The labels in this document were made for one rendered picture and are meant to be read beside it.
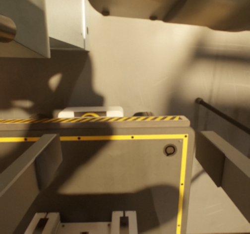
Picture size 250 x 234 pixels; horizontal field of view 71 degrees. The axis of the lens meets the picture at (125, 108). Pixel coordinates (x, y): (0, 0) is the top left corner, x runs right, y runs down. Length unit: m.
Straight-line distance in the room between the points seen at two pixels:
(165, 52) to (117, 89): 0.27
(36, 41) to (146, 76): 0.65
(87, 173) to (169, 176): 0.26
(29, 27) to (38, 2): 0.03
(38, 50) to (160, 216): 0.64
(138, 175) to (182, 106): 0.42
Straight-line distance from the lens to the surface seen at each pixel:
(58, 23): 0.47
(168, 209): 0.70
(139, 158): 0.57
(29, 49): 0.21
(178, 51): 0.85
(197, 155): 0.17
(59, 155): 0.17
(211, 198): 1.19
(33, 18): 0.22
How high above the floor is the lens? 0.81
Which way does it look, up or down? 75 degrees down
